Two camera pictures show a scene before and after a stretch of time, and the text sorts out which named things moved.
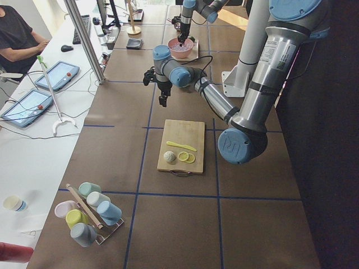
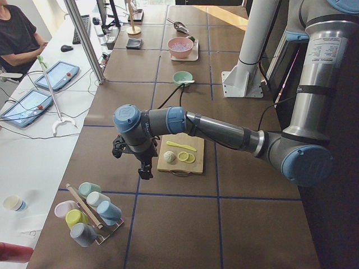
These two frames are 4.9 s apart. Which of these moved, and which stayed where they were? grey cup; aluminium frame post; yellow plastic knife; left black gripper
Moved: left black gripper
Stayed: grey cup; aluminium frame post; yellow plastic knife
